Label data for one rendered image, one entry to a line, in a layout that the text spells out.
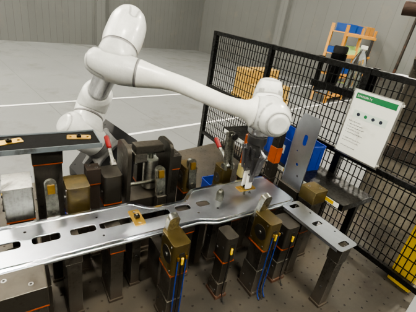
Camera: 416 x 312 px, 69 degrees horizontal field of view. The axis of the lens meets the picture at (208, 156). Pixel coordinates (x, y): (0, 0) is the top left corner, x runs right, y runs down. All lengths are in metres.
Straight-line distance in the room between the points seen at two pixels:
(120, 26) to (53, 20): 10.74
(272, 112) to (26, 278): 0.76
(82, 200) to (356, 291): 1.16
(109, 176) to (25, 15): 10.67
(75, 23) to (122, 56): 11.02
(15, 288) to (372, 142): 1.38
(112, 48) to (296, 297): 1.16
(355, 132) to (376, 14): 9.20
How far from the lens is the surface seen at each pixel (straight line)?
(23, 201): 1.09
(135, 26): 1.20
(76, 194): 1.10
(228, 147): 1.31
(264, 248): 1.14
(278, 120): 0.91
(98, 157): 1.71
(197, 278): 1.31
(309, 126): 1.35
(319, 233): 1.21
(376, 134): 1.51
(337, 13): 11.14
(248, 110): 0.95
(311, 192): 1.35
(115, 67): 1.09
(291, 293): 1.38
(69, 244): 1.00
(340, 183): 1.57
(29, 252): 1.00
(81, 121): 1.60
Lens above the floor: 1.66
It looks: 25 degrees down
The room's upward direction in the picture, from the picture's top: 9 degrees clockwise
